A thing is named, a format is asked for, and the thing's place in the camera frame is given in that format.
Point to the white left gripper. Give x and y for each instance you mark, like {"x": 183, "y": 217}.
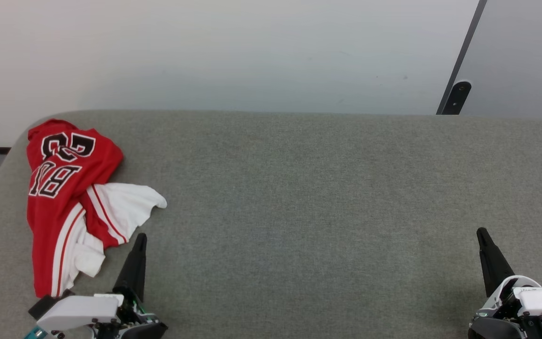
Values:
{"x": 80, "y": 311}

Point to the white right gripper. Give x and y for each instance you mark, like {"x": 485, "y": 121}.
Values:
{"x": 534, "y": 306}

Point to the red white basketball jersey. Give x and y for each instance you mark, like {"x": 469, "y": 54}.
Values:
{"x": 59, "y": 207}

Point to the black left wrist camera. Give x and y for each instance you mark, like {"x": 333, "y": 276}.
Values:
{"x": 47, "y": 303}

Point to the teal left camera connector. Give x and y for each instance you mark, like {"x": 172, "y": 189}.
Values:
{"x": 35, "y": 334}

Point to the black oblong wall fixture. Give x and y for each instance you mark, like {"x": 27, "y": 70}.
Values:
{"x": 457, "y": 98}

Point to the dark door frame strip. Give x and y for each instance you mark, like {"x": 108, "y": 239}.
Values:
{"x": 464, "y": 52}

